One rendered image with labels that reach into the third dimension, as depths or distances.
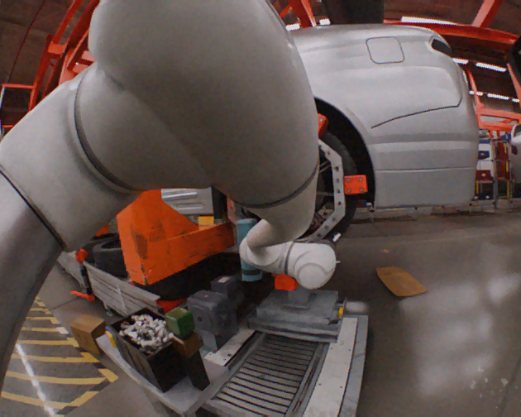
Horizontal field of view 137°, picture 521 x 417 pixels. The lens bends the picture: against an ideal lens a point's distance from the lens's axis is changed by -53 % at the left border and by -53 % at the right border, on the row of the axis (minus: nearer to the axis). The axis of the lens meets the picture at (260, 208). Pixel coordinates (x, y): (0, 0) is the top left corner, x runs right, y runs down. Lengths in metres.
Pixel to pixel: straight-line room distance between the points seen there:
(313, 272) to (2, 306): 0.55
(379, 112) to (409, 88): 0.19
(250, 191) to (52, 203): 0.14
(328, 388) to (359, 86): 1.27
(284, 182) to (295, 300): 1.10
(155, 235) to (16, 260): 0.80
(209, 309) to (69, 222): 0.84
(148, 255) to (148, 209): 0.18
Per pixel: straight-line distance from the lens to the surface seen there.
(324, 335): 1.14
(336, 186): 0.86
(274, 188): 0.15
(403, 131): 1.00
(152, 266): 0.94
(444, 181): 1.03
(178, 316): 0.40
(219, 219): 0.81
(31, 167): 0.17
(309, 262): 0.55
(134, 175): 0.15
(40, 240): 0.18
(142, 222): 0.91
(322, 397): 0.95
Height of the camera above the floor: 0.86
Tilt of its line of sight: 5 degrees down
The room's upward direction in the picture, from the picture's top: 5 degrees counter-clockwise
